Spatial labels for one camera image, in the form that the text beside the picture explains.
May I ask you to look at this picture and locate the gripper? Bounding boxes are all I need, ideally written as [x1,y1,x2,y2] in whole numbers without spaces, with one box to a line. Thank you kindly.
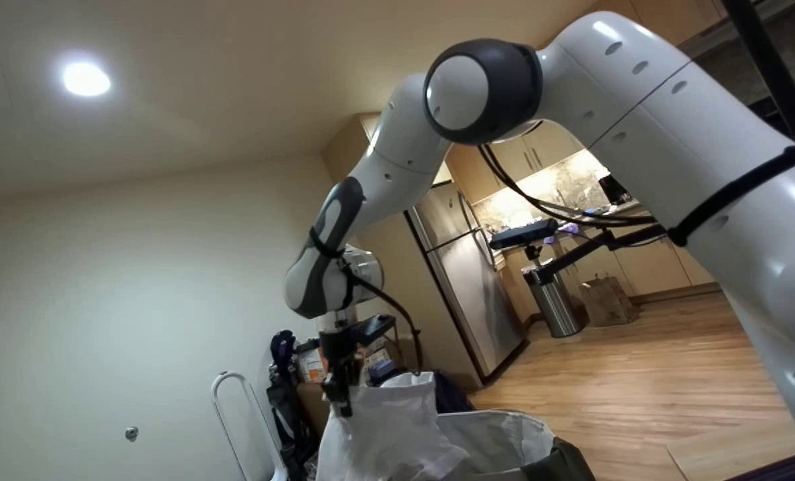
[318,327,360,419]

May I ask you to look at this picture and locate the white clothing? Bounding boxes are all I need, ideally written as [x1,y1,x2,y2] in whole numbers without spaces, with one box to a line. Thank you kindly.
[315,371,470,481]

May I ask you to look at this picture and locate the white laundry hamper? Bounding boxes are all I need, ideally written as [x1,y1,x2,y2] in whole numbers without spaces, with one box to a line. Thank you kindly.
[436,410,560,481]

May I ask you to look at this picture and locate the heap of boxes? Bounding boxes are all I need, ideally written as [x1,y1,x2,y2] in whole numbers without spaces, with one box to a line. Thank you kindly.
[293,337,413,389]

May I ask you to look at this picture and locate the white bladeless fan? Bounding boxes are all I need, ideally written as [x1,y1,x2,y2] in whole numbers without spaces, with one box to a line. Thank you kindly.
[210,370,289,481]

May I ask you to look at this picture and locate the dark blue cloth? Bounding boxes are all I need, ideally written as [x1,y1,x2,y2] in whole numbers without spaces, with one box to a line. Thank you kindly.
[431,370,476,415]

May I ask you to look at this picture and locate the tall wooden cabinet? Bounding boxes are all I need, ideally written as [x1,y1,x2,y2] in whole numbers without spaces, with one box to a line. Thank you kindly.
[320,112,484,391]

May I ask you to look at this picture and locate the stainless steel refrigerator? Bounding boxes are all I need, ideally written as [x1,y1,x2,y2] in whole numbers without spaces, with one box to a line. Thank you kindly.
[406,182,530,385]

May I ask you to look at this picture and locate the dark green cloth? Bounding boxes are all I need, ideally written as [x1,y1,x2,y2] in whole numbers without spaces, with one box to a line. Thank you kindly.
[522,437,597,481]

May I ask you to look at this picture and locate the stainless steel trash can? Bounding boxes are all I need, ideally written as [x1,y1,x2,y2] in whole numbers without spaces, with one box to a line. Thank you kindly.
[522,262,586,339]

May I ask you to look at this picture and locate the brown paper bag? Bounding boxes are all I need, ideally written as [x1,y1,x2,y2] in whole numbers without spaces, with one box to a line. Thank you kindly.
[579,273,641,329]

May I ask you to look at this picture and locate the purple cloth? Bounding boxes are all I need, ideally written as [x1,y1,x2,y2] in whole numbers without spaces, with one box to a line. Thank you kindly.
[543,222,581,244]

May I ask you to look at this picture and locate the wooden base cabinets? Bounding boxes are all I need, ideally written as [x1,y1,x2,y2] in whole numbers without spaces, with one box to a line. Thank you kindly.
[498,212,718,321]

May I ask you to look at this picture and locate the black coffee maker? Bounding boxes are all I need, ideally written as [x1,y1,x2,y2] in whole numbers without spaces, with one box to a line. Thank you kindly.
[597,173,633,206]

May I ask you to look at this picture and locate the round ceiling light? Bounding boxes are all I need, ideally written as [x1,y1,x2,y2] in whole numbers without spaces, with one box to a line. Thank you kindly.
[55,52,115,100]

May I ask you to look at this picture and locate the stand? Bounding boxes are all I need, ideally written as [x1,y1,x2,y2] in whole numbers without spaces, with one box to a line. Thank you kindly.
[721,0,795,160]

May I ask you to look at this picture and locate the camera on mount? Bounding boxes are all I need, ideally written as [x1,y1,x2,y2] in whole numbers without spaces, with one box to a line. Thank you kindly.
[488,218,670,284]

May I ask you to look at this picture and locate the wooden wall cabinets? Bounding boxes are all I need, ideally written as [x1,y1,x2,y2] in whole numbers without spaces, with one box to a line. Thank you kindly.
[446,120,587,205]

